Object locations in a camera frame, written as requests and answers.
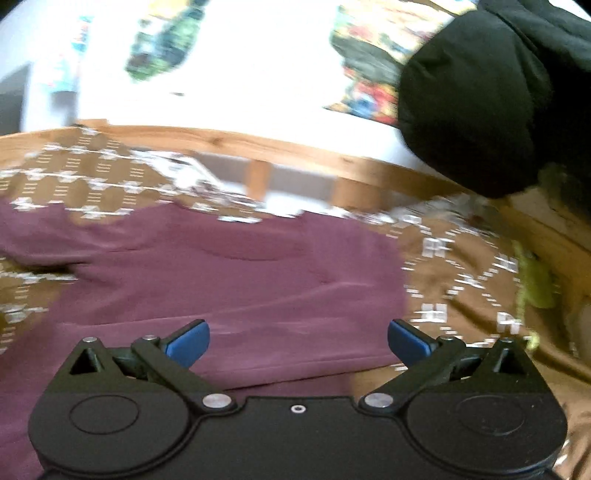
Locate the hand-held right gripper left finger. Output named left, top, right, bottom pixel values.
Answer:
left=68, top=319, right=233, bottom=414

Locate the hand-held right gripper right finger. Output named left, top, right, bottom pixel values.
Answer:
left=358, top=318, right=537, bottom=414

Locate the maroon shirt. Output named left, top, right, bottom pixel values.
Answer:
left=0, top=203, right=409, bottom=480

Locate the brown patterned blanket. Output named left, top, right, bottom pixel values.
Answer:
left=0, top=127, right=591, bottom=480

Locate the white printed bed sheet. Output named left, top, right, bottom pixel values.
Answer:
left=131, top=150, right=308, bottom=224

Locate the black cloth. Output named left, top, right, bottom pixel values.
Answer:
left=397, top=0, right=591, bottom=200

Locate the wooden bed frame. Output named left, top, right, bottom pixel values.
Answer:
left=0, top=119, right=591, bottom=301

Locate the colourful flowery wall poster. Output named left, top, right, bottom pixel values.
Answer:
left=323, top=2, right=458, bottom=127

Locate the wall poster with green figure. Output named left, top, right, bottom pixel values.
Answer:
left=124, top=0, right=208, bottom=84

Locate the blue and orange wall poster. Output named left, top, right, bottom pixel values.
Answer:
left=39, top=16, right=95, bottom=95

